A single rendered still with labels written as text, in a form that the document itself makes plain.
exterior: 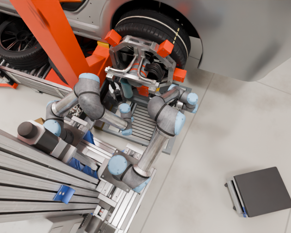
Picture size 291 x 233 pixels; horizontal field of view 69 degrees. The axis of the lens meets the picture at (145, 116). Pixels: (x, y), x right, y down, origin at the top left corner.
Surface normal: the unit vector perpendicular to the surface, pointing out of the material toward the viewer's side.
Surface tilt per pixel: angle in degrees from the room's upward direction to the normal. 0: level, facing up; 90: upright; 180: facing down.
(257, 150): 0
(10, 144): 90
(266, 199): 0
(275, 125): 0
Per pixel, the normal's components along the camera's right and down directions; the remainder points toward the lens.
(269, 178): -0.04, -0.39
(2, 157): 0.89, 0.41
